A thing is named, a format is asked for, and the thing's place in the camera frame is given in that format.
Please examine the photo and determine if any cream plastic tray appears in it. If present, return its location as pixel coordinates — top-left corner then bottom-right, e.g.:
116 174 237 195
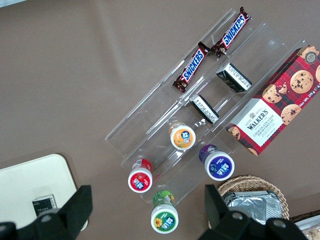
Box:
0 153 88 231

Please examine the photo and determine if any silver foil tray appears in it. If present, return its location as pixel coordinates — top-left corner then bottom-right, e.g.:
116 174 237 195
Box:
222 191 277 226

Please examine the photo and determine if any red Walkers shortbread box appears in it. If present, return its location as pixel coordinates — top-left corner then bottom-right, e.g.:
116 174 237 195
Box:
224 44 320 157

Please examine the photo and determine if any purple lid candy jar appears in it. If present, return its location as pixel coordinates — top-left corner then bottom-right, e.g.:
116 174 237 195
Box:
198 144 236 181

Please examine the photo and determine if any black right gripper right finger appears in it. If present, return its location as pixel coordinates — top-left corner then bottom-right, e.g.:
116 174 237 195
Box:
197 184 266 240

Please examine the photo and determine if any cracker snack packet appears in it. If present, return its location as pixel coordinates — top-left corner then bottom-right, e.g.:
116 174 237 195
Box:
302 226 320 240

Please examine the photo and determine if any small black carton box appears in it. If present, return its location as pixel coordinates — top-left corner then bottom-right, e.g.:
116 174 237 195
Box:
189 94 220 125
216 62 253 94

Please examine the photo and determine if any light tan wicker basket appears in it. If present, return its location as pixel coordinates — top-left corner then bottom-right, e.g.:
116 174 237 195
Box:
216 174 291 221

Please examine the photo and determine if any orange lid candy jar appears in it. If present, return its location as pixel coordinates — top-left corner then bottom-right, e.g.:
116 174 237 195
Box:
168 121 197 150

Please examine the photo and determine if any red lid candy jar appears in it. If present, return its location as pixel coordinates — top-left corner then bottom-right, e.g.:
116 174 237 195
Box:
127 158 154 193

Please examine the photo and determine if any clear acrylic stepped shelf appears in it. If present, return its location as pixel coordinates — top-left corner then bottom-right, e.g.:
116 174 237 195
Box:
104 8 311 208

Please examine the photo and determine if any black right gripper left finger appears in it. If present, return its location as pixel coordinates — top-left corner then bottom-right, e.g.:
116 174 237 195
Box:
14 185 93 240

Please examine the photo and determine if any green lid candy jar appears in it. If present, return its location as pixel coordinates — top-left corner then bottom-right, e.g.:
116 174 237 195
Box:
150 189 180 235

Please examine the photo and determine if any Snickers chocolate bar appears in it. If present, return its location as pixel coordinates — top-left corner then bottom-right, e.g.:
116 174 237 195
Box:
172 41 210 93
211 6 252 57

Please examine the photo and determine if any black carton with gold print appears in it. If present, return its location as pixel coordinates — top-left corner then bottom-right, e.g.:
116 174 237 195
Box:
31 193 58 217

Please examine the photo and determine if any white plastic snack bin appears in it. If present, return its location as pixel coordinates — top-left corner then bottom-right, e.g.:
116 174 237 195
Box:
289 212 320 240

